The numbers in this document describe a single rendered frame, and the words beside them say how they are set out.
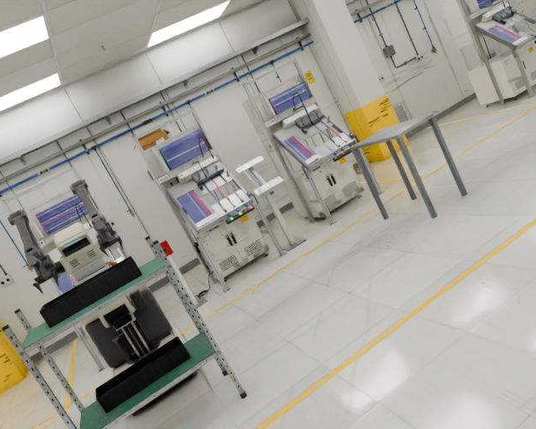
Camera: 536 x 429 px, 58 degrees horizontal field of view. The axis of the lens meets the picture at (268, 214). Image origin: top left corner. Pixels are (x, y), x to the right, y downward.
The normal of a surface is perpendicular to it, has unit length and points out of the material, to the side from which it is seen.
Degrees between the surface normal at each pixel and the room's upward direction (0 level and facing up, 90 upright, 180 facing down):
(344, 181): 90
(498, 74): 90
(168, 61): 90
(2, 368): 90
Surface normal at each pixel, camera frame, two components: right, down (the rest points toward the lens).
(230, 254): 0.35, 0.01
